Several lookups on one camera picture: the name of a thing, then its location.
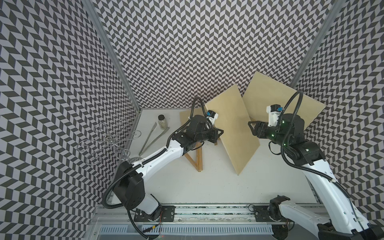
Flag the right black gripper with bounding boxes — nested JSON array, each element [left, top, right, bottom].
[[247, 121, 290, 148]]

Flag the light plywood board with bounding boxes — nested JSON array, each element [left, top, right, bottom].
[[205, 85, 260, 175], [243, 72, 326, 128], [180, 108, 206, 126]]

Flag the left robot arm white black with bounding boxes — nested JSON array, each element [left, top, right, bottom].
[[102, 107, 224, 221]]

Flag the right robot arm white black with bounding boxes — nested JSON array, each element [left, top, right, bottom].
[[248, 91, 384, 240]]

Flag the small glass jar black lid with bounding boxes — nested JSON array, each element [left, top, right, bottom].
[[158, 115, 168, 130]]

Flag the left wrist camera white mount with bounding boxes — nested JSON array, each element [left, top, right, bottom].
[[206, 110, 219, 125]]

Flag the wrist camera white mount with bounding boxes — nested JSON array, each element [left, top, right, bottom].
[[206, 110, 219, 125], [266, 104, 284, 127]]

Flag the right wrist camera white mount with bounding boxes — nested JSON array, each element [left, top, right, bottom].
[[266, 104, 284, 127]]

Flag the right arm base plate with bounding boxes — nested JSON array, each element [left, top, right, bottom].
[[251, 195, 291, 222]]

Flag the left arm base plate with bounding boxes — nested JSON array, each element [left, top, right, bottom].
[[134, 205, 176, 222]]

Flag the wire whisk rack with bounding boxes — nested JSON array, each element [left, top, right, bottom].
[[76, 122, 142, 166]]

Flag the aluminium front rail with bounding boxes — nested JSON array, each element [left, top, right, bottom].
[[90, 204, 331, 224]]

